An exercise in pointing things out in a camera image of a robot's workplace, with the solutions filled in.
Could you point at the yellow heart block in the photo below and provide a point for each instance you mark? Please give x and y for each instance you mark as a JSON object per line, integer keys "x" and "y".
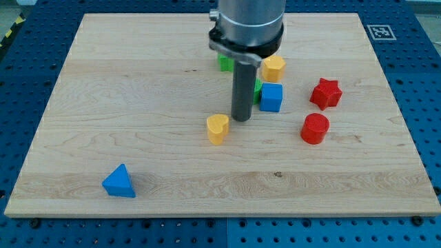
{"x": 217, "y": 128}

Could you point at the green block behind arm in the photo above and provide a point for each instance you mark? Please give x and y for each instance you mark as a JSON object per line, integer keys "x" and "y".
{"x": 226, "y": 64}

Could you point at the green star block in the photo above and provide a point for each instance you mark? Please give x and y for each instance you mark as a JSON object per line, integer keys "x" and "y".
{"x": 257, "y": 91}

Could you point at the red star block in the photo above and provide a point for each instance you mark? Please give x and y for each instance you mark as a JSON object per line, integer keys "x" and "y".
{"x": 326, "y": 94}

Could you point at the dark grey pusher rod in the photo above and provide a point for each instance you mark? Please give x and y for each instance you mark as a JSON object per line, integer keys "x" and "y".
{"x": 244, "y": 78}

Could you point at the blue cube block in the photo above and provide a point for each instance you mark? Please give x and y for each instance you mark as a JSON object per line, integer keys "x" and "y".
{"x": 271, "y": 97}

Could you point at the yellow hexagon block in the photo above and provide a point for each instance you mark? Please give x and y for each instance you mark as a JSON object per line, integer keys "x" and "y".
{"x": 273, "y": 68}

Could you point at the wooden board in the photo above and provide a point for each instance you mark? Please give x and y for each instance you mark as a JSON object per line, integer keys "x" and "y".
{"x": 137, "y": 89}

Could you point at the red cylinder block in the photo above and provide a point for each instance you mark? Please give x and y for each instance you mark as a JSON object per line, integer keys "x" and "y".
{"x": 314, "y": 128}

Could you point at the blue triangle block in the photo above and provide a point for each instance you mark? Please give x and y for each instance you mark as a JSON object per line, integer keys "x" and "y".
{"x": 119, "y": 183}

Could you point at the white fiducial marker tag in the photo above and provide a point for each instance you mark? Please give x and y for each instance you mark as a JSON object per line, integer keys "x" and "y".
{"x": 380, "y": 32}

